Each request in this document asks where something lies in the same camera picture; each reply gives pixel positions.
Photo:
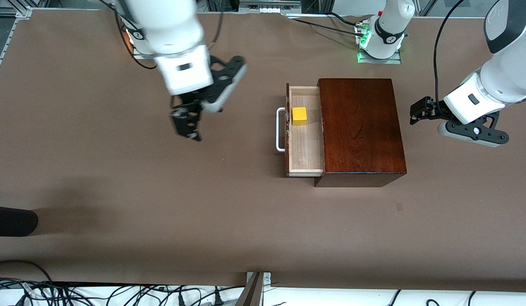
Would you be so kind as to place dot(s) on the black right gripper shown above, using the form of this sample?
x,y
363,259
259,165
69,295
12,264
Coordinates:
x,y
187,107

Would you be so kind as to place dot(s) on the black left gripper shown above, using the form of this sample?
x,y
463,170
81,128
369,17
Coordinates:
x,y
435,110

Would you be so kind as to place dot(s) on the yellow cube block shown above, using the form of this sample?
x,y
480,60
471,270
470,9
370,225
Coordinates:
x,y
299,116

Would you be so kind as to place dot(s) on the wooden drawer with brown front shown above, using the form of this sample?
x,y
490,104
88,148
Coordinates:
x,y
305,144

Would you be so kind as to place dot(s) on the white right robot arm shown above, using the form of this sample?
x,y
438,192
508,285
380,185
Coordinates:
x,y
169,25

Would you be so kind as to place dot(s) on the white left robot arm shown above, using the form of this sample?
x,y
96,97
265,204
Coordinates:
x,y
507,76

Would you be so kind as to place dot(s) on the dark brown wooden board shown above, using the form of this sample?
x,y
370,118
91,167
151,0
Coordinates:
x,y
360,127

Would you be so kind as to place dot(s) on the small clear tape square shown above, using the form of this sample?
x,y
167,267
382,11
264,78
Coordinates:
x,y
399,207

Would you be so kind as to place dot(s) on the metal box with white connectors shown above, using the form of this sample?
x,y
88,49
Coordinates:
x,y
267,6

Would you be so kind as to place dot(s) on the black power plug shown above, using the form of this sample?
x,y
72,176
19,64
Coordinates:
x,y
218,300
181,301

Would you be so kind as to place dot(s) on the black cylindrical object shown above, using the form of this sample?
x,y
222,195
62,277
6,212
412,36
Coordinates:
x,y
12,221

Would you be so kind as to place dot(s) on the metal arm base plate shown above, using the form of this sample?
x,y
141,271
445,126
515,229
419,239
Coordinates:
x,y
379,59
139,54

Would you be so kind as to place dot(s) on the aluminium post bracket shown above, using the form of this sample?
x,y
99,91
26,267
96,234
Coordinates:
x,y
256,289

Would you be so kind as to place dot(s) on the aluminium frame rail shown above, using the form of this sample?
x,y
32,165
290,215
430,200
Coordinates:
x,y
1,46
16,8

